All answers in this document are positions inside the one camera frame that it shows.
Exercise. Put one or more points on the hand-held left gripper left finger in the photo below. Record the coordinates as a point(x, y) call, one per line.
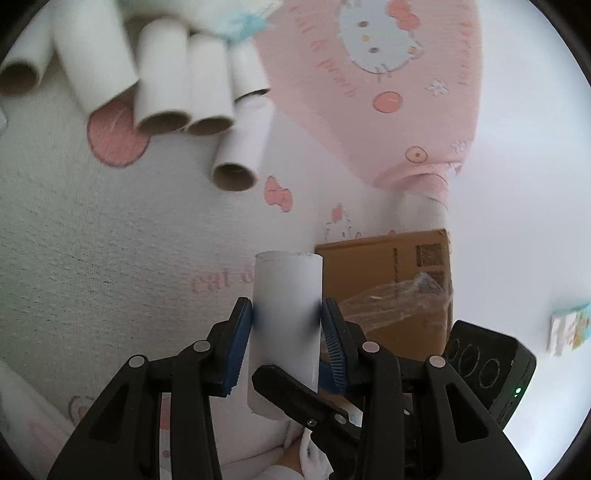
point(238, 346)

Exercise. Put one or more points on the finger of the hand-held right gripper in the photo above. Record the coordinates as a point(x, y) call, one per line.
point(304, 401)

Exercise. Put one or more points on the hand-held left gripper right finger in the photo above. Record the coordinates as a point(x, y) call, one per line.
point(333, 355)

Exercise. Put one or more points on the white paper roll tube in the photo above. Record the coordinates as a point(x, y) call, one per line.
point(286, 300)

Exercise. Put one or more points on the person's right hand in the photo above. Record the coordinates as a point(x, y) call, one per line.
point(314, 457)

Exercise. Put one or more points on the small colourful packet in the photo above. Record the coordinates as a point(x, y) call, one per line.
point(570, 327)

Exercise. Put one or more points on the clear plastic tape strip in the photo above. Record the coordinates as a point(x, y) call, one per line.
point(392, 300)

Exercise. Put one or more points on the brown cardboard box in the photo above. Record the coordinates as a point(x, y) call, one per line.
point(360, 267)

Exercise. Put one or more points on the white printed blanket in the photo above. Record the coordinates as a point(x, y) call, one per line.
point(115, 230)

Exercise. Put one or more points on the pink printed cloth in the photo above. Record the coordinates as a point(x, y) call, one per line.
point(323, 115)

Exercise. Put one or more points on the pile of white tubes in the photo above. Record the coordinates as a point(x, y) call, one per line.
point(161, 69)

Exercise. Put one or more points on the light blue plastic packet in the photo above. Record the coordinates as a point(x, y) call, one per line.
point(231, 23)

